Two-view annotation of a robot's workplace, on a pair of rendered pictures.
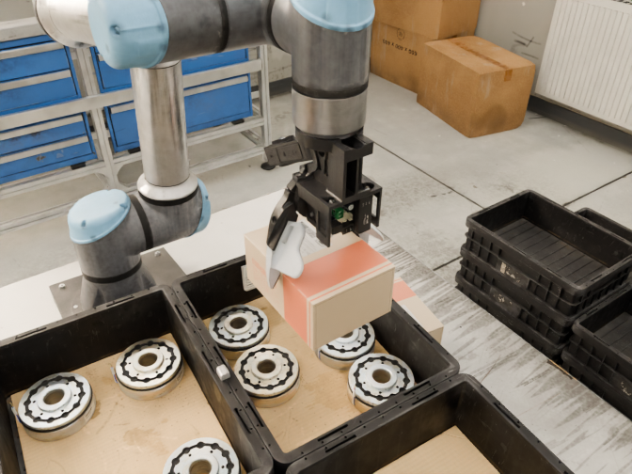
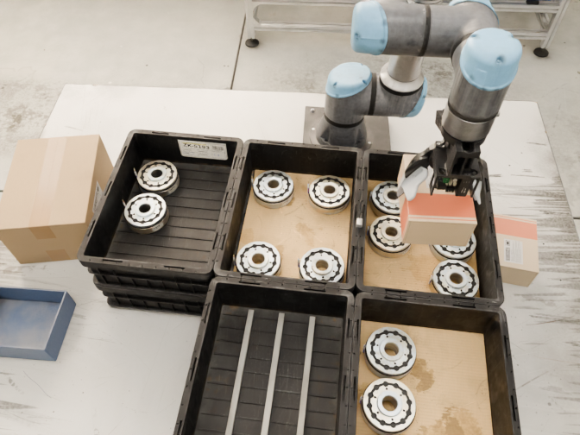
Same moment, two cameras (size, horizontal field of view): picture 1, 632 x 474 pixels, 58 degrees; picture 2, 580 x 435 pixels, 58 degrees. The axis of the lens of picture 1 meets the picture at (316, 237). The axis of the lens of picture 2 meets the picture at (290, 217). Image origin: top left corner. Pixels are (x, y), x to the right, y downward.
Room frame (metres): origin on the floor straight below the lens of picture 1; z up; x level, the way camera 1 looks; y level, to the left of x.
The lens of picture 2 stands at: (-0.09, -0.17, 1.88)
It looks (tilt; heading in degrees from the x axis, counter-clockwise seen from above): 54 degrees down; 39
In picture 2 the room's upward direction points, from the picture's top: 1 degrees counter-clockwise
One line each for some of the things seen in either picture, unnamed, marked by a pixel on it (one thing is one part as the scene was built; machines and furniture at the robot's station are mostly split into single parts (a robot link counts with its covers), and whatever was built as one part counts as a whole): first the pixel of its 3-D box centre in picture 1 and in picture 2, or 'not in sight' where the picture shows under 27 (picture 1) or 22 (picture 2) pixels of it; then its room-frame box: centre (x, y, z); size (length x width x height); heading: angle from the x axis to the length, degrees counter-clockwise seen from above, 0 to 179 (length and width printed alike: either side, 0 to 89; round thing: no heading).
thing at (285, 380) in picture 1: (266, 369); (391, 233); (0.59, 0.08, 0.86); 0.10 x 0.10 x 0.01
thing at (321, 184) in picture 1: (332, 178); (456, 155); (0.53, -0.02, 1.24); 0.09 x 0.08 x 0.12; 34
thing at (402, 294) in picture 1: (393, 322); (507, 249); (0.82, -0.16, 0.74); 0.16 x 0.12 x 0.07; 25
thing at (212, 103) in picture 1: (180, 77); not in sight; (2.51, 0.62, 0.60); 0.72 x 0.03 x 0.56; 124
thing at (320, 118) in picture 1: (331, 105); (470, 116); (0.54, -0.02, 1.32); 0.08 x 0.08 x 0.05
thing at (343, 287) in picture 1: (316, 272); (434, 199); (0.56, 0.00, 1.09); 0.16 x 0.12 x 0.07; 34
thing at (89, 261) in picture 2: not in sight; (167, 197); (0.32, 0.53, 0.92); 0.40 x 0.30 x 0.02; 31
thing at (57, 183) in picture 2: not in sight; (60, 198); (0.20, 0.86, 0.78); 0.30 x 0.22 x 0.16; 44
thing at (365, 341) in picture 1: (344, 335); (453, 239); (0.67, -0.05, 0.86); 0.10 x 0.10 x 0.01
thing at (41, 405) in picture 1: (54, 397); (273, 184); (0.54, 0.39, 0.86); 0.05 x 0.05 x 0.01
